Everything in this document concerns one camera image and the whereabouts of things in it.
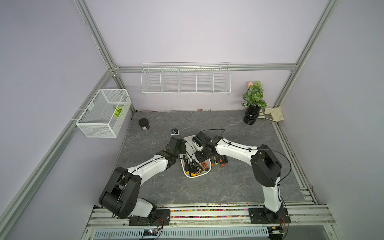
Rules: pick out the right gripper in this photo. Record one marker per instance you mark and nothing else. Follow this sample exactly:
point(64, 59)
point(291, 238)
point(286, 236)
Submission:
point(198, 157)

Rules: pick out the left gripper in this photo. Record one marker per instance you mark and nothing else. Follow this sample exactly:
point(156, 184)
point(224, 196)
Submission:
point(183, 151)

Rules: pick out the white storage box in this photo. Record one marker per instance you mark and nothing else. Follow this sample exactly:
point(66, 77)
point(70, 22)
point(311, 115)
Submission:
point(190, 157)

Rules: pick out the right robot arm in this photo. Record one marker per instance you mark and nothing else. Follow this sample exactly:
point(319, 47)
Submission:
point(265, 165)

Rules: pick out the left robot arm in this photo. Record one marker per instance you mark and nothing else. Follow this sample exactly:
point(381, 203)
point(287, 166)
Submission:
point(121, 193)

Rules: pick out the black jar with label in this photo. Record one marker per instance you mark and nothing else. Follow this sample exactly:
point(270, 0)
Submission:
point(144, 124)

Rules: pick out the potted green plant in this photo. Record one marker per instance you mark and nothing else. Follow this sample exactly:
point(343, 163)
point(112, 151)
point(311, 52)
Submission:
point(254, 101)

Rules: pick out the green object in basket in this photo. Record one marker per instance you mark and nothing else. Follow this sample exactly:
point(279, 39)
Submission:
point(118, 111)

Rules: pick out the beige cloth bag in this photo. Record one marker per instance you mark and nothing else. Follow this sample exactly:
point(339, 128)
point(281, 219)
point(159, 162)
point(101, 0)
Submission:
point(273, 114)

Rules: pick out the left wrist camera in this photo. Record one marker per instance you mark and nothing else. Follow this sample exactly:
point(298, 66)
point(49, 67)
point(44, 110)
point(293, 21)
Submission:
point(174, 132)

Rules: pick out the white wire wall shelf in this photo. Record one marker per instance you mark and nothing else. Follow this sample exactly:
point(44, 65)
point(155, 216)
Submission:
point(186, 78)

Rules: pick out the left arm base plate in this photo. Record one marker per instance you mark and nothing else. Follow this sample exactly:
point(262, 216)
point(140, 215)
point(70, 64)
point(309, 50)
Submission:
point(158, 217)

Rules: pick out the white mesh wall basket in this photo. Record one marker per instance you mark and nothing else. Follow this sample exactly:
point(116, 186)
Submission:
point(98, 120)

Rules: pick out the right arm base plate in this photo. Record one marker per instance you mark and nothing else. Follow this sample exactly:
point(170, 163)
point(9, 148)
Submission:
point(265, 216)

